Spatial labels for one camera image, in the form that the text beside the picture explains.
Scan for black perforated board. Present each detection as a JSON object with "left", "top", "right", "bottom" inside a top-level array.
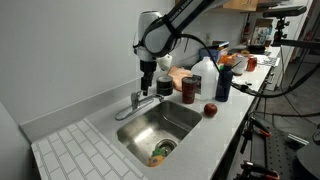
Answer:
[{"left": 251, "top": 125, "right": 320, "bottom": 180}]

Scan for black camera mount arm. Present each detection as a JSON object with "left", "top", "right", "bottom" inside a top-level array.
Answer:
[{"left": 271, "top": 16, "right": 320, "bottom": 52}]

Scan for dark blue bottle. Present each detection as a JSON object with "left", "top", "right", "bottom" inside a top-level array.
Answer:
[{"left": 214, "top": 63, "right": 234, "bottom": 103}]

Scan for orange cloth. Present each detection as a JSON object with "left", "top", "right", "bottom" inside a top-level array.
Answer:
[{"left": 166, "top": 65, "right": 193, "bottom": 93}]

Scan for translucent plastic milk jug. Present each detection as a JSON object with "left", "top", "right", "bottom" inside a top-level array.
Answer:
[{"left": 190, "top": 55, "right": 220, "bottom": 101}]

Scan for thin black floor cable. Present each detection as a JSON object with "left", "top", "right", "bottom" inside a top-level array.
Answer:
[{"left": 252, "top": 109, "right": 320, "bottom": 119}]

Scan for red apple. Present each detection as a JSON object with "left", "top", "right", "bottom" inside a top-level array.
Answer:
[{"left": 203, "top": 102, "right": 219, "bottom": 118}]

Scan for stainless steel sink basin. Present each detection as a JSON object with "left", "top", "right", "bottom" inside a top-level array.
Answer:
[{"left": 115, "top": 99, "right": 203, "bottom": 168}]

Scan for orange black clamp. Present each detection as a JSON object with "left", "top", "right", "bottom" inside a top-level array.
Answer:
[
  {"left": 239, "top": 160, "right": 282, "bottom": 180},
  {"left": 247, "top": 116, "right": 273, "bottom": 139}
]

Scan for orange toy carrot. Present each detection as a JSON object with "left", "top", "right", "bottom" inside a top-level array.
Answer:
[{"left": 148, "top": 147, "right": 167, "bottom": 168}]

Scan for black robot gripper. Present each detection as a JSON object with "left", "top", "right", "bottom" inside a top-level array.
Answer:
[{"left": 139, "top": 59, "right": 158, "bottom": 97}]

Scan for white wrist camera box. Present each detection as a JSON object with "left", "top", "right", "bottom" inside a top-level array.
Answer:
[{"left": 156, "top": 53, "right": 174, "bottom": 72}]

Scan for dark red metal tumbler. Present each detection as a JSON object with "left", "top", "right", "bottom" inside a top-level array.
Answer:
[{"left": 181, "top": 76, "right": 199, "bottom": 105}]

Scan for blue box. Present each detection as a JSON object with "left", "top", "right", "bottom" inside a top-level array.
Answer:
[{"left": 198, "top": 47, "right": 221, "bottom": 64}]

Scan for red can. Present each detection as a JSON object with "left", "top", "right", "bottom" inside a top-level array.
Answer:
[{"left": 246, "top": 56, "right": 259, "bottom": 73}]

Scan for black stereo camera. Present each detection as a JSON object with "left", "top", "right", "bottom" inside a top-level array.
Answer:
[{"left": 261, "top": 5, "right": 308, "bottom": 19}]

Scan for white cup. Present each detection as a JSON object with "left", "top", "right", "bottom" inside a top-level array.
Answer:
[{"left": 231, "top": 54, "right": 249, "bottom": 76}]

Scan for wooden shelf board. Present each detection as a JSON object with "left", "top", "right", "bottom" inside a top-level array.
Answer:
[{"left": 222, "top": 0, "right": 260, "bottom": 12}]

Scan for chrome sink faucet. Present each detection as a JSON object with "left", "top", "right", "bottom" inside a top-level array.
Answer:
[{"left": 114, "top": 90, "right": 166, "bottom": 122}]

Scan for white tile pattern mat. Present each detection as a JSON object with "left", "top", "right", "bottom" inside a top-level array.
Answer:
[{"left": 30, "top": 118, "right": 150, "bottom": 180}]

